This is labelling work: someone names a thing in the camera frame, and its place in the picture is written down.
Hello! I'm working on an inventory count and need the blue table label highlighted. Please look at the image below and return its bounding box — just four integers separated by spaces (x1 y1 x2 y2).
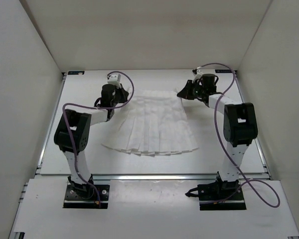
215 69 232 74
67 71 85 75

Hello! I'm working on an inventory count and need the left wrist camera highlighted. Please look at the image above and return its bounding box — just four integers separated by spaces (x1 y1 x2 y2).
107 73 121 88

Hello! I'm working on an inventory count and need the right blue table label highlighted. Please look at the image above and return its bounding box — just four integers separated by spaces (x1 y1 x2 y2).
215 69 232 74

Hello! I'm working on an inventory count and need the purple cable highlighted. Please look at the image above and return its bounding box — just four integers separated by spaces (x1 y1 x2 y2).
194 62 281 208
62 71 136 207

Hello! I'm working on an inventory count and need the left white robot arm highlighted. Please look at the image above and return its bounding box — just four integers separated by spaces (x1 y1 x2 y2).
54 83 130 198

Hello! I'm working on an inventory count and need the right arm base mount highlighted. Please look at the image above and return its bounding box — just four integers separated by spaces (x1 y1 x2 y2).
185 174 247 211

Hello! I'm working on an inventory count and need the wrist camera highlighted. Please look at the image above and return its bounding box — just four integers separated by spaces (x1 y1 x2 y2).
192 68 203 83
107 73 121 88

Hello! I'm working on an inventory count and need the white pleated skirt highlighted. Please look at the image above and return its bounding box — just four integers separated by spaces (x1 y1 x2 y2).
102 90 199 156

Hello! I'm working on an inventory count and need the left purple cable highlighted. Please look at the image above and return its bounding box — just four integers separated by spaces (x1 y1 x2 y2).
62 71 136 207

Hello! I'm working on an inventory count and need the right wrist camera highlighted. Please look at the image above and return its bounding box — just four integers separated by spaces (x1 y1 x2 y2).
192 68 203 83

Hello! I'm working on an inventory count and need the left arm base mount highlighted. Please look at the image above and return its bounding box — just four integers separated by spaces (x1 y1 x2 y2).
63 176 110 209

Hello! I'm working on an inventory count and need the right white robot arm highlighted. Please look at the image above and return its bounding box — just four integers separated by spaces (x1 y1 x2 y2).
177 71 258 200

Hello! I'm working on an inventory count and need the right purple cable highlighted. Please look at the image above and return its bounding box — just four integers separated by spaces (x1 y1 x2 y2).
194 62 281 208

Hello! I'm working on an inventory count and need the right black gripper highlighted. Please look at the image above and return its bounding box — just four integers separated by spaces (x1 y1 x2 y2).
178 81 206 101

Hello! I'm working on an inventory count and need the left blue table label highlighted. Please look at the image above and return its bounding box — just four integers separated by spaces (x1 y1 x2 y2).
67 71 85 75

